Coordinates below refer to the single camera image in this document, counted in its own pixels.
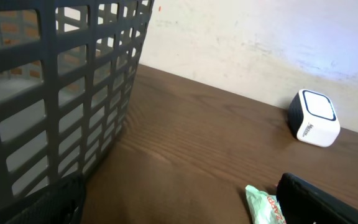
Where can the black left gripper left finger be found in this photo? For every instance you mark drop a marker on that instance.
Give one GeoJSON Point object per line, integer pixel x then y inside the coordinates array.
{"type": "Point", "coordinates": [60, 202]}

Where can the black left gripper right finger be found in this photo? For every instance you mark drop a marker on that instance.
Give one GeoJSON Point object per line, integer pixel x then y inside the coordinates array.
{"type": "Point", "coordinates": [302, 202]}

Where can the teal wet wipes pack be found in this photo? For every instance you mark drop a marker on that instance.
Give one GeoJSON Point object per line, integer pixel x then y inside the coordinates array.
{"type": "Point", "coordinates": [264, 208]}

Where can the grey plastic shopping basket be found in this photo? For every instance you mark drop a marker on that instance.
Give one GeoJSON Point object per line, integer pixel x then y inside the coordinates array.
{"type": "Point", "coordinates": [67, 68]}

